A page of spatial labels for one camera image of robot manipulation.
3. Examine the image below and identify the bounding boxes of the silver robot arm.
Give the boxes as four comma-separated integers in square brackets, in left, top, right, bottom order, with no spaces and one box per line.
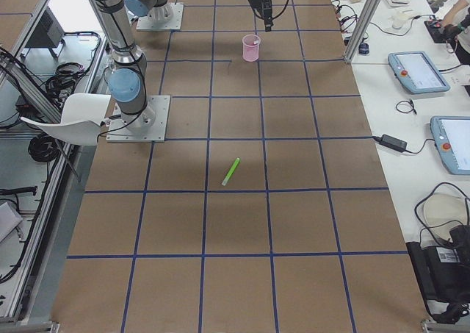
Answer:
[90,0,275,131]

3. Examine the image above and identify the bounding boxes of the pink mesh cup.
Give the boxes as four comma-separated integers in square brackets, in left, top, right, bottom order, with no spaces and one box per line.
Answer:
[242,34,261,62]

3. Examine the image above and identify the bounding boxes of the green pen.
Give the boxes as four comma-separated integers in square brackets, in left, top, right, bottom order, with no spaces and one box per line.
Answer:
[221,157,240,186]

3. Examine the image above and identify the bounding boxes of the far blue teach pendant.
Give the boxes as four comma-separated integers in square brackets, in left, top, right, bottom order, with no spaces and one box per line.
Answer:
[388,51,450,94]

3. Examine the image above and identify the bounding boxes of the blue teach pendant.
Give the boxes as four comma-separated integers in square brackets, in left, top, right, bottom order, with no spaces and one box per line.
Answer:
[430,116,469,175]
[388,51,450,94]

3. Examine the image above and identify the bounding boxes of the black joystick controller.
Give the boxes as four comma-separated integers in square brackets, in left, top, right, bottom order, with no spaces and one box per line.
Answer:
[424,20,458,43]

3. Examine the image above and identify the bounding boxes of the black power adapter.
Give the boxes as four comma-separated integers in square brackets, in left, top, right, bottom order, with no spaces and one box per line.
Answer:
[372,134,407,153]

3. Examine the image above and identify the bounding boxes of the brown paper table cover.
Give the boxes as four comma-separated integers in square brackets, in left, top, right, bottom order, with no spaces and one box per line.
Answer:
[52,0,424,332]

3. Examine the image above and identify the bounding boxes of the white plastic chair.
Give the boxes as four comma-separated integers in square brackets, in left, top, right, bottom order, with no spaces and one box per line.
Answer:
[21,93,111,146]

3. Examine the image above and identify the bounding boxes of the near blue teach pendant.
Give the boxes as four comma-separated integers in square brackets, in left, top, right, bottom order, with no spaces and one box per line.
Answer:
[430,116,469,175]

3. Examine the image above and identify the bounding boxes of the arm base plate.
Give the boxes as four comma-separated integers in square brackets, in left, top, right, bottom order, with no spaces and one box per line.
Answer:
[106,96,170,143]
[137,2,184,32]

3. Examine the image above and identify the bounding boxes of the aluminium frame post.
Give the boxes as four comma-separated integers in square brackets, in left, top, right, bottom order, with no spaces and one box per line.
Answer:
[344,0,380,63]

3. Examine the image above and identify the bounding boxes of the coiled black cables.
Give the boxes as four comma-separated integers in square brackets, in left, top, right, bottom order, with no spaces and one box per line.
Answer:
[28,132,62,163]

